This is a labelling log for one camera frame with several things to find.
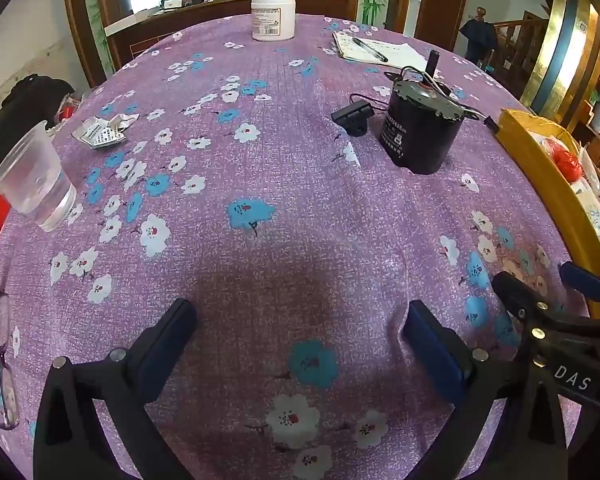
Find black backpack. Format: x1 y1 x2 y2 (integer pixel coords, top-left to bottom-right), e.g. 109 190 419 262
0 74 76 196

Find thin-framed eyeglasses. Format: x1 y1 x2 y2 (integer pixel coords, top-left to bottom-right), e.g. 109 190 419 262
0 270 21 431

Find black pen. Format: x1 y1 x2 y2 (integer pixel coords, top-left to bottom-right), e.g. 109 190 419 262
352 37 389 63

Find pink white tissue packet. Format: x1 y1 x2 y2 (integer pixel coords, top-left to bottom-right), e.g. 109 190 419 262
570 180 600 248

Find small black clip device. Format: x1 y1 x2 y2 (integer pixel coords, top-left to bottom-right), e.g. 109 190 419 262
331 101 376 137

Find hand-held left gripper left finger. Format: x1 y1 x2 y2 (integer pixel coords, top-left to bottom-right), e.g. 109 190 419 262
32 298 197 480

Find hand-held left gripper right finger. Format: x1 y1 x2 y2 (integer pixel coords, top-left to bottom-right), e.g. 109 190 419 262
401 300 568 480

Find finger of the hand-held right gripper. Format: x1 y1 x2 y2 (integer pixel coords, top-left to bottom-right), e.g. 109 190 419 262
492 271 600 342
560 261 600 320

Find black electric motor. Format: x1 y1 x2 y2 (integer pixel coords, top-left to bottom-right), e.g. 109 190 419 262
378 50 468 175

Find golden pillar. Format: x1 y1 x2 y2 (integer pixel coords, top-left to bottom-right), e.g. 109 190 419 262
520 0 600 121

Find wooden sideboard cabinet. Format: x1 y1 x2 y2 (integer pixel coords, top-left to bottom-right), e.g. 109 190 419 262
105 0 361 68

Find clear plastic cup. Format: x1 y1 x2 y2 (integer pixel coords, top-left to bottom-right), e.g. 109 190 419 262
0 120 77 232

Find purple floral tablecloth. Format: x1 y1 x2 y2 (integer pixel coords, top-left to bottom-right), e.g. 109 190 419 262
0 12 600 480

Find yellow cardboard box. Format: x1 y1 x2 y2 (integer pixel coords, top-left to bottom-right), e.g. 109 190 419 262
495 107 600 321

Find brown wooden door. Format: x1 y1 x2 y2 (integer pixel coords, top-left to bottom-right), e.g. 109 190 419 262
414 0 471 51

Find wooden stair railing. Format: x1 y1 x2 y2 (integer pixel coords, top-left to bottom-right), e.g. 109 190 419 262
480 17 551 96

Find white plastic jar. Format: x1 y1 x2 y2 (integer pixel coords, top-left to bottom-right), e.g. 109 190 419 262
251 0 297 42

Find white paper notebook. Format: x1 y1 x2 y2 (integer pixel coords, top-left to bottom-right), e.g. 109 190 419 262
332 31 428 68

